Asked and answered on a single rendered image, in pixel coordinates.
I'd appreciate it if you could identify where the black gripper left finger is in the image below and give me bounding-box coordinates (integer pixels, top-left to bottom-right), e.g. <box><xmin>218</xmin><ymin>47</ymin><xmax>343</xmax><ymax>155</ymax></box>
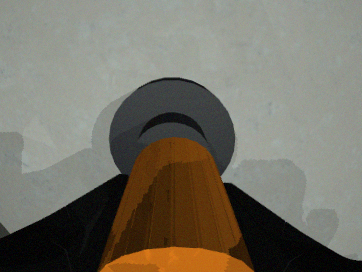
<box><xmin>0</xmin><ymin>173</ymin><xmax>129</xmax><ymax>272</ymax></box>

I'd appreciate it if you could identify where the orange knob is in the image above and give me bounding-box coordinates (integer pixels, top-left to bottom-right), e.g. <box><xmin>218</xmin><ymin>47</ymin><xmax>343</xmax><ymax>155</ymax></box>
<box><xmin>97</xmin><ymin>137</ymin><xmax>254</xmax><ymax>272</ymax></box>

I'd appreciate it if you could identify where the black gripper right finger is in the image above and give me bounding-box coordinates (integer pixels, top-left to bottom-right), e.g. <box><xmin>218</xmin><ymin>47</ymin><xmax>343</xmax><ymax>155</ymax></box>
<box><xmin>224</xmin><ymin>183</ymin><xmax>362</xmax><ymax>272</ymax></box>

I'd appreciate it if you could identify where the dark grey round pedestal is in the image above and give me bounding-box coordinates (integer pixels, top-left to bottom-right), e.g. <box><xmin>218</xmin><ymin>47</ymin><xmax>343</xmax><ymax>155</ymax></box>
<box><xmin>109</xmin><ymin>77</ymin><xmax>236</xmax><ymax>176</ymax></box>

